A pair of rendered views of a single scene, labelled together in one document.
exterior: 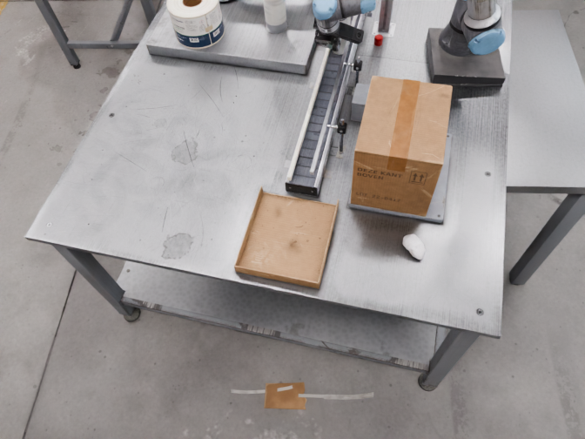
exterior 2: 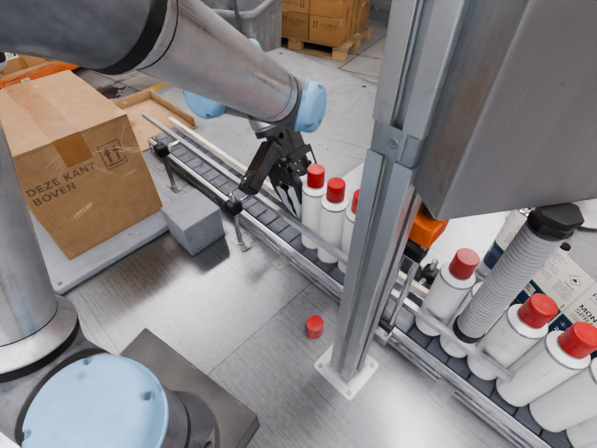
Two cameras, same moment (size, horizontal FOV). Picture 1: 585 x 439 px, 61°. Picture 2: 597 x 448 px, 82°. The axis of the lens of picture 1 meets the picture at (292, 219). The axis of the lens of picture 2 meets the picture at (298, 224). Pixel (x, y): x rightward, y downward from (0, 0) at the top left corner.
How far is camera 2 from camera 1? 2.00 m
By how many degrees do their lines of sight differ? 62
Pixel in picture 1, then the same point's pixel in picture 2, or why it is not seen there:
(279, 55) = (352, 182)
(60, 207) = (290, 58)
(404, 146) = (14, 92)
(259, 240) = (157, 112)
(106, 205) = not seen: hidden behind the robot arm
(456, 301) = not seen: outside the picture
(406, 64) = (230, 340)
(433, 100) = (11, 136)
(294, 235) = (137, 127)
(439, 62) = (160, 357)
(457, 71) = not seen: hidden behind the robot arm
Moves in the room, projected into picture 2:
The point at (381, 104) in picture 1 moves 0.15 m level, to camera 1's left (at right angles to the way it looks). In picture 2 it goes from (80, 100) to (131, 73)
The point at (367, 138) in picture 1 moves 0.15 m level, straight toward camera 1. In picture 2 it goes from (64, 78) to (36, 61)
